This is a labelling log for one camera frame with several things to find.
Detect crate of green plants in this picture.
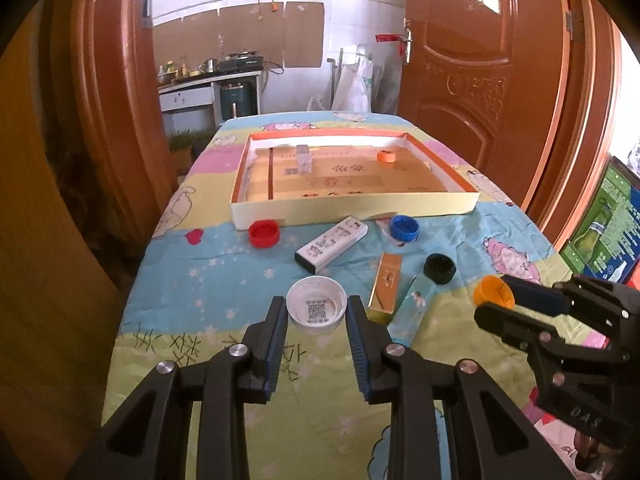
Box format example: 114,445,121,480
169,127,213,153

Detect green poster board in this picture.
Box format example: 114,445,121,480
560,155,640,286

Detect white kitchen counter cabinet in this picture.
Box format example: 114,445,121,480
159,71,263,131

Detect red bottle cap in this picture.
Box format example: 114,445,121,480
248,220,282,250

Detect green air fryer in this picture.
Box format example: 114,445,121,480
220,82,251,125

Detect black bottle cap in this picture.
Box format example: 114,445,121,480
424,254,457,284

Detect cardboard wall sheets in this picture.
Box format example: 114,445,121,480
152,2,326,69

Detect plain wooden panel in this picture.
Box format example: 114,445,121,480
0,10,128,480

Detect blue bottle cap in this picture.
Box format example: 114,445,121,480
389,215,421,243

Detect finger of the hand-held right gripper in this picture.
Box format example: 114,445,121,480
473,304,561,361
500,274,576,318

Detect large white sack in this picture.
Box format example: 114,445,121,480
332,57,374,111

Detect shallow orange-rimmed cardboard box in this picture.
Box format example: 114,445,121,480
230,129,481,230

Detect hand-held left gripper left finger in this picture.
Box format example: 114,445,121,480
65,296,291,480

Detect white bottle cap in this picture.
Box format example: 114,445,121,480
286,276,348,328

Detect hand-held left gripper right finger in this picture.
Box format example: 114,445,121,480
345,295,576,480

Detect white cartoon cat case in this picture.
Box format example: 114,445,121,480
294,216,369,275

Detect black gas stove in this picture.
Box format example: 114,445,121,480
220,52,265,72

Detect carved brown wooden door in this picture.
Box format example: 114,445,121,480
397,0,571,211

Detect gold lighter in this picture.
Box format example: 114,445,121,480
368,252,404,326

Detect light blue lighter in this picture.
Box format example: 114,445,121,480
387,274,435,347

